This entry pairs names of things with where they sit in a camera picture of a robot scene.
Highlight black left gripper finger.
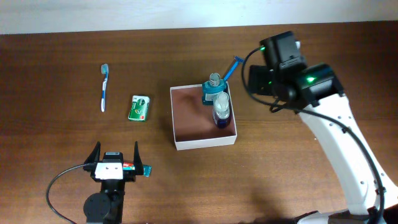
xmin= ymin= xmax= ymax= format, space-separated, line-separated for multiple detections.
xmin=84 ymin=141 xmax=101 ymax=164
xmin=133 ymin=141 xmax=144 ymax=175

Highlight teal mouthwash bottle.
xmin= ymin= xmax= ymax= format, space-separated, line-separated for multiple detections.
xmin=202 ymin=73 xmax=226 ymax=105

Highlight purple pump soap bottle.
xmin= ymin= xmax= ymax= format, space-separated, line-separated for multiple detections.
xmin=213 ymin=92 xmax=230 ymax=129

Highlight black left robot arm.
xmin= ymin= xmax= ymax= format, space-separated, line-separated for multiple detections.
xmin=83 ymin=142 xmax=144 ymax=224

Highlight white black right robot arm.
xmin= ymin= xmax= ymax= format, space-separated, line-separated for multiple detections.
xmin=243 ymin=31 xmax=397 ymax=223

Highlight toothpaste tube under gripper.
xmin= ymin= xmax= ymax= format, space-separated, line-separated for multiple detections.
xmin=123 ymin=162 xmax=152 ymax=177

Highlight blue disposable razor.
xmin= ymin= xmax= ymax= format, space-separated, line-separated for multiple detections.
xmin=223 ymin=56 xmax=244 ymax=81

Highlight green Dettol soap box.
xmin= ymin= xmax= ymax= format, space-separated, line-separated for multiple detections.
xmin=127 ymin=95 xmax=150 ymax=122

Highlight pink open cardboard box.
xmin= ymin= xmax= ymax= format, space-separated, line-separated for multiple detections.
xmin=170 ymin=84 xmax=238 ymax=151

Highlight blue white toothbrush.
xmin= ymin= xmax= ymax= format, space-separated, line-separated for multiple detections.
xmin=101 ymin=63 xmax=109 ymax=113

